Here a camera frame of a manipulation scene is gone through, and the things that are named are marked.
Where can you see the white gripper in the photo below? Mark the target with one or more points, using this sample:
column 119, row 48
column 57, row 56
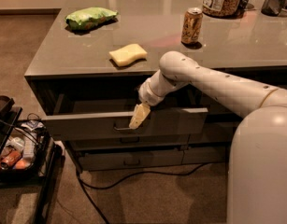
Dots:
column 147, row 94

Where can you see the grey drawer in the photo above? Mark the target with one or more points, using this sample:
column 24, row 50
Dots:
column 217, row 128
column 125, row 160
column 102, row 119
column 204, row 155
column 125, row 142

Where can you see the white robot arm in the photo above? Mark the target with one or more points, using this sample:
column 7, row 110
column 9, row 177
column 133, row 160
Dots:
column 257, row 178

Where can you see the grey drawer cabinet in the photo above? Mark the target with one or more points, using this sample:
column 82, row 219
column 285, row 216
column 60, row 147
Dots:
column 78, row 65

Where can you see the yellow sponge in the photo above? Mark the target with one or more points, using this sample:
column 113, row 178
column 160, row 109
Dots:
column 128, row 54

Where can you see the gold drink can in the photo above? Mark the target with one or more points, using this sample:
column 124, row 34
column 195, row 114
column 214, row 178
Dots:
column 191, row 25

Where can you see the green chip bag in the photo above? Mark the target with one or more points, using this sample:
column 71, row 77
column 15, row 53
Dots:
column 88, row 18

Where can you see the black cart with clutter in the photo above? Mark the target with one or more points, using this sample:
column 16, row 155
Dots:
column 26, row 190

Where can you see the orange object on cart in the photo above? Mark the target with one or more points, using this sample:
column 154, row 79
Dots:
column 8, row 161

